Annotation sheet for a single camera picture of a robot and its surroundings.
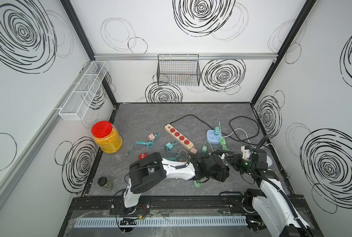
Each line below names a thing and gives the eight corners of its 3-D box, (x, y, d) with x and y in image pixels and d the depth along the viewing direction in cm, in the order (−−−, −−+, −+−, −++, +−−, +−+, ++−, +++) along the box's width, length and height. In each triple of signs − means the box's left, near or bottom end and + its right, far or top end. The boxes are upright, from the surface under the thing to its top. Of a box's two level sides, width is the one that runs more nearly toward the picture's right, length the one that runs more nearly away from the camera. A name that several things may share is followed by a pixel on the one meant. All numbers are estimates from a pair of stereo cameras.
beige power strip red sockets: (162, 129, 105) (161, 127, 104) (168, 124, 108) (168, 122, 107) (188, 152, 94) (188, 150, 92) (195, 145, 97) (195, 144, 95)
